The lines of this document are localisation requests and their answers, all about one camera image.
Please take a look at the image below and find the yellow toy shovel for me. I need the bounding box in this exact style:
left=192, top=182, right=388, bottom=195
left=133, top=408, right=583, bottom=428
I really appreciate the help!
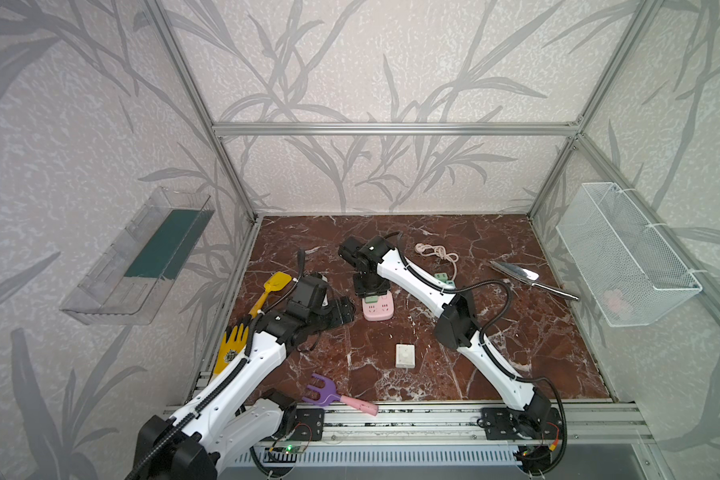
left=249, top=271, right=292, bottom=318

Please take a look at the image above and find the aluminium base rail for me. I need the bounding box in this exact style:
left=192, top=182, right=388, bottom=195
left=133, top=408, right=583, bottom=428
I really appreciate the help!
left=155, top=400, right=655, bottom=469

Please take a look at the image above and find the pink square power strip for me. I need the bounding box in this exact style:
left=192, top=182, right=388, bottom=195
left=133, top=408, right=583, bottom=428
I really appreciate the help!
left=361, top=291, right=394, bottom=322

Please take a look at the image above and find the pink object in basket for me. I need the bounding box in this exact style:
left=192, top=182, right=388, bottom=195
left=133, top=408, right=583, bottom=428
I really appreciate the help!
left=603, top=289, right=633, bottom=316

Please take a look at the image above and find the yellow black garden rake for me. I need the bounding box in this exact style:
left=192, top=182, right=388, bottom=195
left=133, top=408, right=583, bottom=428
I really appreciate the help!
left=213, top=324, right=249, bottom=376

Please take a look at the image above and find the white USB charger plug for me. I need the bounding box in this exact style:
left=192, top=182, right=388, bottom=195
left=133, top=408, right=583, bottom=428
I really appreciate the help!
left=395, top=344, right=416, bottom=369

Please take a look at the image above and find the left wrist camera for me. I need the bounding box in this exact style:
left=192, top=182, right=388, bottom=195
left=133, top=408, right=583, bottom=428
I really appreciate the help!
left=286, top=272, right=329, bottom=317

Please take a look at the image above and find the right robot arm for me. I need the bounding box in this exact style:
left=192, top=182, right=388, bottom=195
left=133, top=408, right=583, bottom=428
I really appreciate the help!
left=338, top=236, right=567, bottom=450

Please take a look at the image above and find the purple pink garden fork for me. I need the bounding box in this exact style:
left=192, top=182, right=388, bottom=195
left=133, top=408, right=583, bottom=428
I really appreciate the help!
left=302, top=373, right=379, bottom=416

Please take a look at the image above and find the clear plastic wall bin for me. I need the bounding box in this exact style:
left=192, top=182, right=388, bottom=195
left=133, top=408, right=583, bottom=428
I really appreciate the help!
left=60, top=187, right=215, bottom=326

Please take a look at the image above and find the beige round power strip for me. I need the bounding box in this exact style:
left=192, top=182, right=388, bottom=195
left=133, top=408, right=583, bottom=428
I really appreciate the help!
left=414, top=243, right=459, bottom=287

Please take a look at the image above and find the aluminium frame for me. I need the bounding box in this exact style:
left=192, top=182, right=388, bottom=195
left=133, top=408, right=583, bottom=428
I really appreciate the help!
left=134, top=1, right=720, bottom=477

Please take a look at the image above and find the white wire mesh basket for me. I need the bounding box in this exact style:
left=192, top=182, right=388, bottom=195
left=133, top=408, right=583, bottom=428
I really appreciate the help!
left=556, top=182, right=703, bottom=328

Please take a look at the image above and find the silver metal garden trowel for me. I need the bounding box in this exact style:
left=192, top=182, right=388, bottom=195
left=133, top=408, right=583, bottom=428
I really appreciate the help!
left=490, top=260, right=580, bottom=301

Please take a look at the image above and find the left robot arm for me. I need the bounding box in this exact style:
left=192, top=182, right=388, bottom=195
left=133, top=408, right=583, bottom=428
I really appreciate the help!
left=127, top=273, right=355, bottom=479

